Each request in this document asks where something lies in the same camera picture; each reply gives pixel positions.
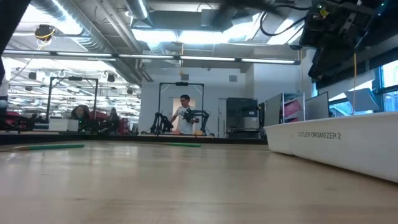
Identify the hanging grey outlet box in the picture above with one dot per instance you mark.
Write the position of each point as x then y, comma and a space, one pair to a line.
184, 77

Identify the black table edge frame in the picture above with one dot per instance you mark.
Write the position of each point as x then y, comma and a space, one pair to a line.
46, 138

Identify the white cutlery organizer tray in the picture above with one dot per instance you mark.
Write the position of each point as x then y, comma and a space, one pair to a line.
342, 149

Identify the red plastic storage bin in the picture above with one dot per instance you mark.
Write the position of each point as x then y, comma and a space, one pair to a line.
293, 119
293, 108

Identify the grey wall vent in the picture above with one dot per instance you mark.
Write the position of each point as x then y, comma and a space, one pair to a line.
232, 78

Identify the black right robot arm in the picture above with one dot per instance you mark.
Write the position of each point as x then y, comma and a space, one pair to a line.
242, 6

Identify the background black robot arm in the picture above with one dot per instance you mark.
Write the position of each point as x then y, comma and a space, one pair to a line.
192, 115
161, 124

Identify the long ceiling light strip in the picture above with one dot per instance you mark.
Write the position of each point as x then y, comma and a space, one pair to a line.
146, 56

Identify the ceiling security camera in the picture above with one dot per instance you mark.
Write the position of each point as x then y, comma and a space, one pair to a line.
295, 47

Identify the grey partition panel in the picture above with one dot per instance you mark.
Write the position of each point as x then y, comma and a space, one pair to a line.
273, 109

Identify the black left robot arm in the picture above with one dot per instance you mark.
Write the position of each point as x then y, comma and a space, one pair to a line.
9, 18

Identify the black equipment cabinet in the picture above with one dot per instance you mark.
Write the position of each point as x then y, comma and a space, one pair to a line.
242, 107

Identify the person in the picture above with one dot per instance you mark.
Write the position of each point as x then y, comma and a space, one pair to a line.
80, 113
186, 119
114, 116

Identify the white low cabinet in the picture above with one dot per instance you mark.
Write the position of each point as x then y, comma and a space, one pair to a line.
59, 124

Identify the white tilted panel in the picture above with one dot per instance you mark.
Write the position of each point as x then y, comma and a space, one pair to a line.
362, 99

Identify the black background rig frame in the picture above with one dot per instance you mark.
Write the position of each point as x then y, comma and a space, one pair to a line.
74, 78
181, 83

